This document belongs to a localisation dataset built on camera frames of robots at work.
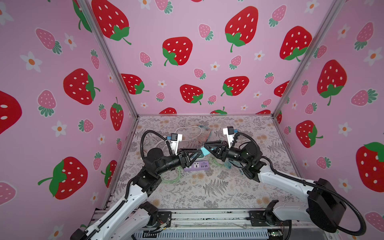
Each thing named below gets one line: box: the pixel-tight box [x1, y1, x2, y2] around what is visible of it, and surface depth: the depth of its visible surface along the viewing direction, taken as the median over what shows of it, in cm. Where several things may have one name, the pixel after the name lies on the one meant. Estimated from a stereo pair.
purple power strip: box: [184, 160, 210, 171], surface depth 92 cm
